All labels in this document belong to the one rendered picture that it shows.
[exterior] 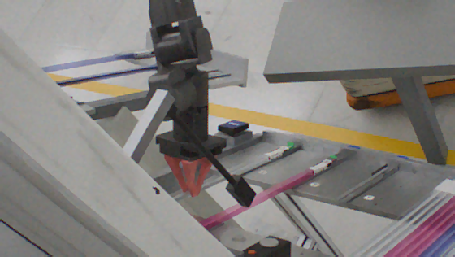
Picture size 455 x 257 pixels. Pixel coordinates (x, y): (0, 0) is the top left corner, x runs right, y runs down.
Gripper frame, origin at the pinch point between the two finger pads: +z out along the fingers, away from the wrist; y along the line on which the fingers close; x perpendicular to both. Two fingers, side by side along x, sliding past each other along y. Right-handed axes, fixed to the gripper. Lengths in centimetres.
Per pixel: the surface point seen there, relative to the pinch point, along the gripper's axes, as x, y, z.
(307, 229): 53, -10, 28
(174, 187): 4.5, -8.1, 2.8
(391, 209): 13.2, 30.6, 0.0
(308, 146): 30.7, 3.0, -0.6
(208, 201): 48, -37, 26
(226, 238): -10.2, 15.7, 0.5
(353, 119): 116, -33, 19
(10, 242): -77, 63, -37
